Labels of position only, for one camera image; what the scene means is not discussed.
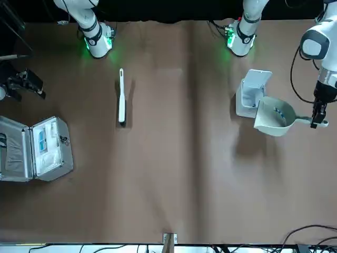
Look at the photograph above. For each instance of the clear plastic packet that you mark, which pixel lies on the clear plastic packet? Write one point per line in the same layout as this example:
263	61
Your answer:
48	163

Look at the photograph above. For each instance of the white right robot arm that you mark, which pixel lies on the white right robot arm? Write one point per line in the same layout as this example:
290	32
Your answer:
96	39

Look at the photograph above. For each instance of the white brush black bristles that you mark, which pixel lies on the white brush black bristles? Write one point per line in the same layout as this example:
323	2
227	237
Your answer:
122	105

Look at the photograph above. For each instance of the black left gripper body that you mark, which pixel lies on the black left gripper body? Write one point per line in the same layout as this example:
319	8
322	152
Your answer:
325	93

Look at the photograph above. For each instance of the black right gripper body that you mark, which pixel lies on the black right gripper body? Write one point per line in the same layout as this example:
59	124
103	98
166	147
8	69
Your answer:
25	81

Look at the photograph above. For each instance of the blue white medicine box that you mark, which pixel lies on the blue white medicine box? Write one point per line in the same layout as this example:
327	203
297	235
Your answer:
43	142

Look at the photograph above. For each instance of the small white medicine bottle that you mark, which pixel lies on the small white medicine bottle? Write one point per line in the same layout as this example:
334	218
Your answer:
52	129

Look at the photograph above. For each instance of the white trash can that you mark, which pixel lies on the white trash can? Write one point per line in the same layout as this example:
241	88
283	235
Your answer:
256	79

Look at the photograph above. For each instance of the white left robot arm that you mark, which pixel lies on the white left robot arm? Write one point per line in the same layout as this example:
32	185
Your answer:
246	34

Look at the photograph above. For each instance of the silver aluminium case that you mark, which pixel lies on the silver aluminium case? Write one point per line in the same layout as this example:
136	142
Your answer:
67	155

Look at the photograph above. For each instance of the pale green plastic dustpan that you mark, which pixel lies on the pale green plastic dustpan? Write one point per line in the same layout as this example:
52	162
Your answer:
268	124

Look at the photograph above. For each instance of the silver aluminium frame post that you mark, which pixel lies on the silver aluminium frame post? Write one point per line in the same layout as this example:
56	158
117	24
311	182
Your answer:
169	238

